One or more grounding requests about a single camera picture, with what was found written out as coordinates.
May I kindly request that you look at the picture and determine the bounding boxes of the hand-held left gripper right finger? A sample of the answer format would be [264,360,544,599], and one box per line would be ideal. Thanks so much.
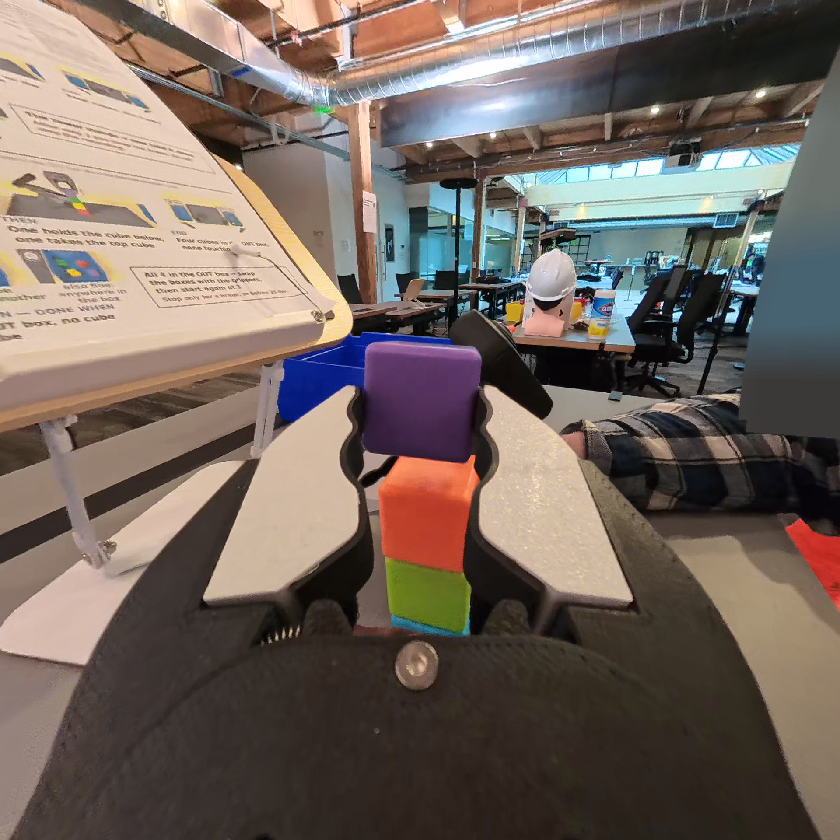
[463,386,635,632]

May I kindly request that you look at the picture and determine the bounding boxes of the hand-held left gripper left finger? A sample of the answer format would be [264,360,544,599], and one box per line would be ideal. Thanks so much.
[203,386,376,621]

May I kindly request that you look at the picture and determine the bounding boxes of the purple cube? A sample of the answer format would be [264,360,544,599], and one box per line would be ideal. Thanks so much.
[361,341,483,462]

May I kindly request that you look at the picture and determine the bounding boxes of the orange cube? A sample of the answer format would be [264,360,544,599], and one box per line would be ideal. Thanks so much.
[378,456,480,573]

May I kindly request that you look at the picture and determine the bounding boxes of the blue plastic bin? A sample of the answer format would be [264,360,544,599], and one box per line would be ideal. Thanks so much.
[277,333,454,424]

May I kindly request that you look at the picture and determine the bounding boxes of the green cube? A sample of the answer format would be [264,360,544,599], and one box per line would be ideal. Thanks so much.
[385,558,472,634]

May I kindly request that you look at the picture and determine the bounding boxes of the light blue cube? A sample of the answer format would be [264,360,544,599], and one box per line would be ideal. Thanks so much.
[390,613,471,637]

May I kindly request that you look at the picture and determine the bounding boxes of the person's right forearm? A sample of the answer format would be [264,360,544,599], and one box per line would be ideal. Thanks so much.
[561,390,840,522]

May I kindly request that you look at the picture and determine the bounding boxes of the wood-edged office desk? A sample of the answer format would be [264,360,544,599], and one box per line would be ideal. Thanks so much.
[351,298,454,337]

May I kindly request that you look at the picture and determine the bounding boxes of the grey desk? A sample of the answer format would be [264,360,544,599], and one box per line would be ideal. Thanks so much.
[0,384,840,840]

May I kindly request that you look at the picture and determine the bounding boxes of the mannequin head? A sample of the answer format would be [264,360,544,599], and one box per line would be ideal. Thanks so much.
[523,289,572,339]

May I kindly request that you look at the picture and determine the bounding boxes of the white hard hat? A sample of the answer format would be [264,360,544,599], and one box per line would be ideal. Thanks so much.
[526,248,578,303]

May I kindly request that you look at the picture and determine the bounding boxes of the wipes canister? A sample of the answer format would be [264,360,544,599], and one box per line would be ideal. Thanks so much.
[587,289,616,339]

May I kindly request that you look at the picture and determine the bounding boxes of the grey work table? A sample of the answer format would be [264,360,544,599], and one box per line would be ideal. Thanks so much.
[512,315,637,388]

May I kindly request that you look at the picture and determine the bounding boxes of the black office chair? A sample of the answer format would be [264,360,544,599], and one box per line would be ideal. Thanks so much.
[626,272,697,395]

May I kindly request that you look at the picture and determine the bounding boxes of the white document stand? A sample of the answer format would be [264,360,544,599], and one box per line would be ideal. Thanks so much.
[0,0,355,667]

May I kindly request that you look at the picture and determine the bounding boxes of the red cloth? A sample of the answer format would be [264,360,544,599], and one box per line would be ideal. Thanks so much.
[784,517,840,611]

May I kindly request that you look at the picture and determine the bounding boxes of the printed instruction sheet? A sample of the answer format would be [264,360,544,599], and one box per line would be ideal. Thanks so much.
[0,0,336,385]

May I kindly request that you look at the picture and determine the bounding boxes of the wooden post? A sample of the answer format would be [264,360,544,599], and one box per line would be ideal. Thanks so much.
[348,101,382,306]

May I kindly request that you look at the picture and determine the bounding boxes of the silver ventilation duct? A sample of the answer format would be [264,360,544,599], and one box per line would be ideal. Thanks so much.
[72,0,840,109]

